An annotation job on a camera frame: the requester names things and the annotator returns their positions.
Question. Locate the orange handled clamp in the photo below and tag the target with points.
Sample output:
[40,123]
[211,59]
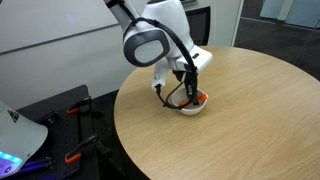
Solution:
[93,141]
[75,108]

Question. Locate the white ceramic bowl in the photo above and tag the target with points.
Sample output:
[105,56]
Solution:
[179,98]

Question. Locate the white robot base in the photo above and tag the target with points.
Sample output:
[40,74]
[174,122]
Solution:
[20,138]

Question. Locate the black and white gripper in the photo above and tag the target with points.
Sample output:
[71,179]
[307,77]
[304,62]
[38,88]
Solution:
[180,68]

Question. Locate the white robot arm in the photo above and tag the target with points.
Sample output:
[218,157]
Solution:
[160,36]

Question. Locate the black perforated mounting board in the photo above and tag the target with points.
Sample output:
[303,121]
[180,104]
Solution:
[65,133]

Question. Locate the orange sharpie marker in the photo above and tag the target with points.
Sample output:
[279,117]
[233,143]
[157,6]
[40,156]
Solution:
[196,99]

